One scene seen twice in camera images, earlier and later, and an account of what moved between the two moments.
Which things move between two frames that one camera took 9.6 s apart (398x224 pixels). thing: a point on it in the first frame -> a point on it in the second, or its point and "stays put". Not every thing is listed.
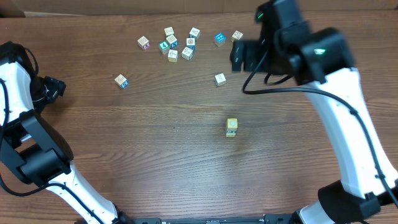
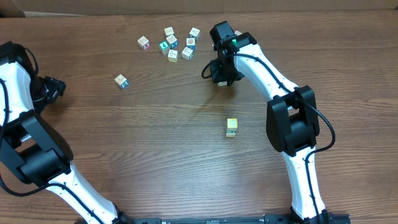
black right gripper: x=252 y=51 -> x=219 y=76
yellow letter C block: x=232 y=123 stays put
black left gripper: x=57 y=88 stays put
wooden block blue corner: x=122 y=81 stays put
